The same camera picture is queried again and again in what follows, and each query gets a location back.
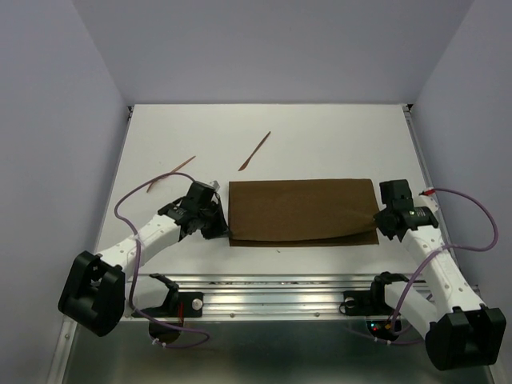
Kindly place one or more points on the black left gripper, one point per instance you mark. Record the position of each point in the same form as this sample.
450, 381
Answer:
221, 230

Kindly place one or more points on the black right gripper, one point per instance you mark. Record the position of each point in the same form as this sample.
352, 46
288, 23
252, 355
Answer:
378, 219

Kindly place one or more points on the brown cloth napkin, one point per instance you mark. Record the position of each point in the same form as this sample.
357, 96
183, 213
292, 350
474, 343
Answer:
300, 213

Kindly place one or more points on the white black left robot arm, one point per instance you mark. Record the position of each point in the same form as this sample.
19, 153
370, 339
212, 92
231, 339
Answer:
103, 288

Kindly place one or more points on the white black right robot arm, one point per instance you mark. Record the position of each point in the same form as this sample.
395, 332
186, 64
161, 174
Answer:
459, 330

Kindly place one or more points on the brown wooden fork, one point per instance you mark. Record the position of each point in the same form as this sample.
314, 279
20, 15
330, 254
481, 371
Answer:
174, 170

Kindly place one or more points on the brown wooden knife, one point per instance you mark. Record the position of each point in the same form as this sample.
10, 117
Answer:
253, 153

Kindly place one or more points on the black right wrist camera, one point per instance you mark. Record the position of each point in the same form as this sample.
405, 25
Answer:
396, 194

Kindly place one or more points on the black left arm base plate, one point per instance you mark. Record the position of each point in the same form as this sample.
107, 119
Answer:
177, 305

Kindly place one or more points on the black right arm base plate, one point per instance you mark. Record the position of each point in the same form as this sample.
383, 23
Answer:
357, 303

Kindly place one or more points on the aluminium rail frame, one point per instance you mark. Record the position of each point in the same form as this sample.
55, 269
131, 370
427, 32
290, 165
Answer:
281, 294

